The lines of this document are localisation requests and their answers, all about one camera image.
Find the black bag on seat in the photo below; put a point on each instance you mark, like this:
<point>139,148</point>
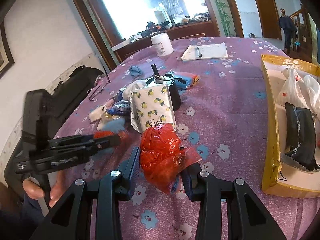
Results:
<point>68,95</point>

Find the person's left hand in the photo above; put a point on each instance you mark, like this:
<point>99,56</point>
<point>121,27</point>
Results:
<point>34,191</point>

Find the white notepad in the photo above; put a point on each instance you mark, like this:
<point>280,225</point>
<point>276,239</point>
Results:
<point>210,51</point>

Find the large red plastic bag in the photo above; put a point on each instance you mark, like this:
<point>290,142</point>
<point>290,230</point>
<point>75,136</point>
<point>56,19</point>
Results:
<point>162,158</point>

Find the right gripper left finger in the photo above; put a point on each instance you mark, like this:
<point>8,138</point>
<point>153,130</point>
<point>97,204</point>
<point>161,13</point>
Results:
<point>71,216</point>

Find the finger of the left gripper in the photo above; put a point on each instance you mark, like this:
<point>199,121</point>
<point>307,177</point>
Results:
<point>81,146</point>

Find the small red bag blue sock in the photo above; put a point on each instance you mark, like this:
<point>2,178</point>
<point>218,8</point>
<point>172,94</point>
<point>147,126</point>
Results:
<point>113,127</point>

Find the small electric motor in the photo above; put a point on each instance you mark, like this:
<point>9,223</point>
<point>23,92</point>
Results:
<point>173,82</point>

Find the lemon print tissue pack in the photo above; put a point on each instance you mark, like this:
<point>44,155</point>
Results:
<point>150,107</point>

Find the white printed plastic bag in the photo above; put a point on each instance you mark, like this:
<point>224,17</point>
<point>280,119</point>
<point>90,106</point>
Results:
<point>299,91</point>

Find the person in dark jacket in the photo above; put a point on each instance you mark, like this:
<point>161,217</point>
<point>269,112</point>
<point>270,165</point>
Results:
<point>289,28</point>

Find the white sock by motor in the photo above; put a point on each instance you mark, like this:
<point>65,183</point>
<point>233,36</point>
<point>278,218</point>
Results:
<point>127,92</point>

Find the purple floral tablecloth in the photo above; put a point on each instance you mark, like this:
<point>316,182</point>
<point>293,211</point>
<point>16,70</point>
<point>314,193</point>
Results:
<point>223,117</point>

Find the blue orange cloth pack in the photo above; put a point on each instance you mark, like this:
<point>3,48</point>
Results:
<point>186,78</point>

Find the yellow taped cardboard tray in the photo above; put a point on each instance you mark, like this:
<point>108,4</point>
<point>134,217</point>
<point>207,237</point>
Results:
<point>279,178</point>

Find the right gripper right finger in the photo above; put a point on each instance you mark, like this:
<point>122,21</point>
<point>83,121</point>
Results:
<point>247,217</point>

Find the brown wooden door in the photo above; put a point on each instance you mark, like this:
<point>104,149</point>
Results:
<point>268,14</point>

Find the blue white bundle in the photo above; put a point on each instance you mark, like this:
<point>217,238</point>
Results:
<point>120,108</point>

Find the eyeglasses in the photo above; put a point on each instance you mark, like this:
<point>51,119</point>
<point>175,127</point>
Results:
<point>101,80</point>

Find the white plastic jar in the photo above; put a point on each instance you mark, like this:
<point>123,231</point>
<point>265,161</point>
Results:
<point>162,44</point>

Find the black snack packet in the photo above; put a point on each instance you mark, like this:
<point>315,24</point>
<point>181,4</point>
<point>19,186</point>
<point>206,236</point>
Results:
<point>300,139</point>

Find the blue sock on table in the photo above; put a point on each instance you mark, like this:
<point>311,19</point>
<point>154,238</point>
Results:
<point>135,71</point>

